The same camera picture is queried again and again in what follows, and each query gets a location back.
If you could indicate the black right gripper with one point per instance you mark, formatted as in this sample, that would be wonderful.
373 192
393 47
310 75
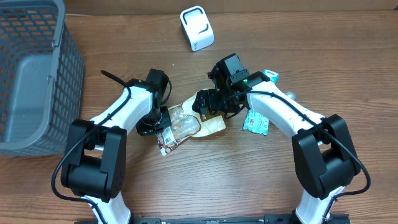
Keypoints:
215 106

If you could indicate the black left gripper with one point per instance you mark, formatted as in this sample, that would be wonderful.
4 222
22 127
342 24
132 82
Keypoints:
145 129

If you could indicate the white red snack packet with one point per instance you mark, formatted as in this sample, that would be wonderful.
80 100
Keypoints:
166 141

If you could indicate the clear brown snack bag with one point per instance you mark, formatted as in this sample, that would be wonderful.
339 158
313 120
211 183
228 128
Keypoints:
188 123

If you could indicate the teal large tissue pack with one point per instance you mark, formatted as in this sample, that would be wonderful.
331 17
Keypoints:
256 123

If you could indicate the small Kleenex tissue pack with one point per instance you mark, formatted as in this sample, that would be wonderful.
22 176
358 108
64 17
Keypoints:
274 76

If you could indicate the yellow oil bottle silver cap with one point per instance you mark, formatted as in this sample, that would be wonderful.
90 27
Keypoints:
291 95

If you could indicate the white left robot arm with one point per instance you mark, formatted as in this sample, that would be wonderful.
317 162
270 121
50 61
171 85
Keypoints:
94 165

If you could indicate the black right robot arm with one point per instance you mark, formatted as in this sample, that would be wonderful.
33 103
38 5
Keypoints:
324 155

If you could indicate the white barcode scanner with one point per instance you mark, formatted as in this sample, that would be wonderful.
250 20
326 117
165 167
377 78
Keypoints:
197 28

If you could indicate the grey plastic mesh basket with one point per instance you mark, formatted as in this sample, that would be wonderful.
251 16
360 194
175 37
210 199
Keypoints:
42 75

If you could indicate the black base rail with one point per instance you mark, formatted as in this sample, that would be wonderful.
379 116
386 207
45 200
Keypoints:
266 219

